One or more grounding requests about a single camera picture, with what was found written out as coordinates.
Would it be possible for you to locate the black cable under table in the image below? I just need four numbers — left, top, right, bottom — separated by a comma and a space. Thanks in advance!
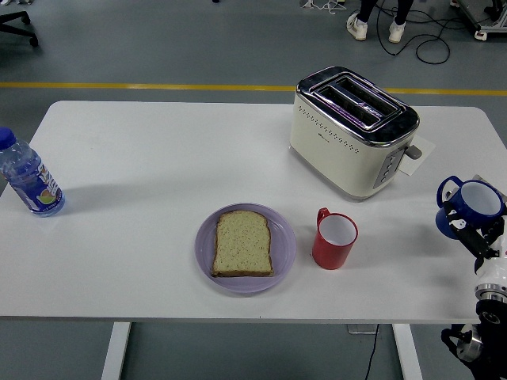
364, 323, 380, 380

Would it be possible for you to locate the slice of bread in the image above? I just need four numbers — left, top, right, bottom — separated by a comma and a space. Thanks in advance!
211, 211, 275, 278

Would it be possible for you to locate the grey socket box under table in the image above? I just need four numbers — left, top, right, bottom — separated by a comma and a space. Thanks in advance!
347, 324, 380, 336

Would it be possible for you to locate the clear bottle with blue cap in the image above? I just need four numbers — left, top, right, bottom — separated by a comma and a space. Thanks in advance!
0, 127, 67, 218

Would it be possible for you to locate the silver metal toast rack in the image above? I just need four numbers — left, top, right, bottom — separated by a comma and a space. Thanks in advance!
444, 173, 507, 205

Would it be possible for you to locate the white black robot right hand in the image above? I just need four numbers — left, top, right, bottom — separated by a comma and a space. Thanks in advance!
441, 197, 507, 292

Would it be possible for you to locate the white table leg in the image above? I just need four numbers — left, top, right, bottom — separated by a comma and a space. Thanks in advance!
101, 322, 132, 380
392, 323, 424, 380

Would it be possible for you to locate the person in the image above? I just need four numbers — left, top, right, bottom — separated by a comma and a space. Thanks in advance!
345, 0, 415, 44

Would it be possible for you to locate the equipment cart with metal frame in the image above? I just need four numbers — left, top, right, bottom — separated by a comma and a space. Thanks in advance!
450, 0, 507, 43

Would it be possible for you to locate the blue enamel mug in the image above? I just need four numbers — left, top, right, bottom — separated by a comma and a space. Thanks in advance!
435, 176, 507, 241

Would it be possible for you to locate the red enamel mug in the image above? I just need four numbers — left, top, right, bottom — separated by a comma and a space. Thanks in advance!
311, 207, 359, 271

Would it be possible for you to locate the white paper sheet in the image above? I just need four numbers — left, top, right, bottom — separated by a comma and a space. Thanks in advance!
398, 134, 436, 177

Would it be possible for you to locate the purple round plate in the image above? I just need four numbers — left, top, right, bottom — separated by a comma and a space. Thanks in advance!
194, 203, 297, 295

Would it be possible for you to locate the white sneaker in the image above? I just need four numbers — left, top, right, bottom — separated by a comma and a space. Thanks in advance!
387, 20, 406, 44
345, 12, 368, 42

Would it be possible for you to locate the cream and chrome toaster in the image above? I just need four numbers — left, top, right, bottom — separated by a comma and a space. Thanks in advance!
288, 66, 423, 203

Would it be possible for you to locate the black cable on floor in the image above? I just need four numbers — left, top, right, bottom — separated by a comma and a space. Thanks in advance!
374, 0, 476, 65

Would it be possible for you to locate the white cable bundle on floor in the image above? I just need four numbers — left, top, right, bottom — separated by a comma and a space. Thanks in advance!
299, 0, 345, 15

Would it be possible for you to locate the black office chair base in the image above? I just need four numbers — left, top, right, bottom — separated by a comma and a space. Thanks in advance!
0, 10, 40, 48

